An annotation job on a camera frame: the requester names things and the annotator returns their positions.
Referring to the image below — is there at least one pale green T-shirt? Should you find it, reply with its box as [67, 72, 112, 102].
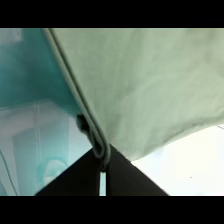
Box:
[42, 27, 224, 172]

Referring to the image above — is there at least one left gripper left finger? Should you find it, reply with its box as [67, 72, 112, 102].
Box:
[35, 147, 102, 197]

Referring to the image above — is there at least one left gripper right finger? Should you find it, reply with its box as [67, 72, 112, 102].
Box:
[105, 143, 169, 197]

